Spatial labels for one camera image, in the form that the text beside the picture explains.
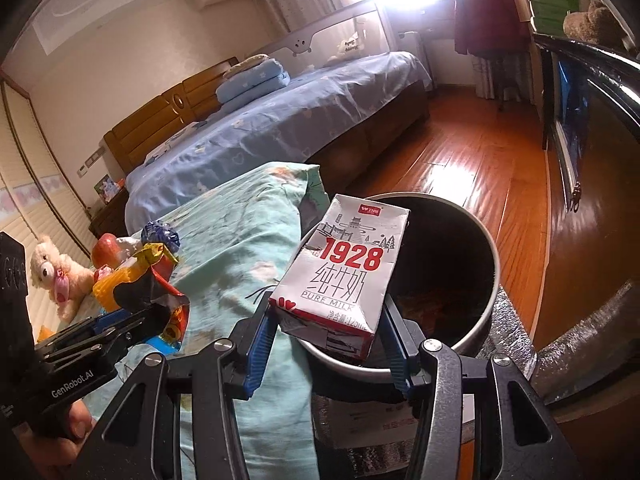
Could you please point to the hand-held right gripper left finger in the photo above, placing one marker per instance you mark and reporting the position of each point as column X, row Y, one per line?
column 257, row 355

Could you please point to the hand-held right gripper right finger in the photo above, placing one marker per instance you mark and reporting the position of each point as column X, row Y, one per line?
column 400, row 360

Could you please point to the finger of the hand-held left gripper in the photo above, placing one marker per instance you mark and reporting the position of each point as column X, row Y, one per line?
column 95, row 327
column 125, row 330

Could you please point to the yellow snack wrapper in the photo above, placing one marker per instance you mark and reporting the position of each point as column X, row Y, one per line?
column 160, row 280

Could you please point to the blue plastic wrapper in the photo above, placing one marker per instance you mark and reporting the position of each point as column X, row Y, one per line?
column 161, row 236

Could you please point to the grey milk carton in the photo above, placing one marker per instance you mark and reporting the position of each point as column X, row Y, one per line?
column 340, row 270

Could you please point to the round grey trash bin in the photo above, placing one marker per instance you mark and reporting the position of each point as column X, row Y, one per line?
column 450, row 260

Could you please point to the person's left hand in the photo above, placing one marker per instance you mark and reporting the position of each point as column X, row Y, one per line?
column 75, row 422

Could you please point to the cardboard box with label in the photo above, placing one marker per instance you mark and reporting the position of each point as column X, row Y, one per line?
column 380, row 420

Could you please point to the cream teddy bear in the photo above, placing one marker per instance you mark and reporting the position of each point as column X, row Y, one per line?
column 50, row 272

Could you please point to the red apple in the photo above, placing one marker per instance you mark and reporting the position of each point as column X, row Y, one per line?
column 104, row 251

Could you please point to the crumpled white tissue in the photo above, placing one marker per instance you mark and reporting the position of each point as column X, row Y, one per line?
column 129, row 247

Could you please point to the dark wooden nightstand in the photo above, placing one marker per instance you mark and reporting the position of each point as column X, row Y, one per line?
column 110, row 215

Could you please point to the silver foil mat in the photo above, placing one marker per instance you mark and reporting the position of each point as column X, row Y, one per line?
column 510, row 330

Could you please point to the sliding door wardrobe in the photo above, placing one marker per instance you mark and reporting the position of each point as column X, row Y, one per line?
column 25, row 180

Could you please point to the wooden headboard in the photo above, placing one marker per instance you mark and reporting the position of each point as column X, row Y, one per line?
column 150, row 120

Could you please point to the bed with blue sheet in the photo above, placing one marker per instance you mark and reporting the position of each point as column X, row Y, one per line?
column 280, row 130

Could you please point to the folded blue quilt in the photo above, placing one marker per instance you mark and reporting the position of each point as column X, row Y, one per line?
column 252, row 82

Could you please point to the black television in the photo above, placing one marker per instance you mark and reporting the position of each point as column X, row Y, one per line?
column 575, row 110

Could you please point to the dark red hanging coat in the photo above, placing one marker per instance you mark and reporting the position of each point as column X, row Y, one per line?
column 487, row 15

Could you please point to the brown teddy bear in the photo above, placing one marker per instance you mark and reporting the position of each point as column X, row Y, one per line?
column 592, row 25

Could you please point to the stack of green boxes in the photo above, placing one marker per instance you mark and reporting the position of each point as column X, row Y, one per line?
column 555, row 0

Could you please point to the photo frame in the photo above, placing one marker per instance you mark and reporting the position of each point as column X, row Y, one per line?
column 105, row 189

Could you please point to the wall switch panel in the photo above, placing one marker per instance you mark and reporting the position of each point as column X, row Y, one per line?
column 93, row 156

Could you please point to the grey bed guard rail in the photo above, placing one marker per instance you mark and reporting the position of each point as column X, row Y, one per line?
column 310, row 35

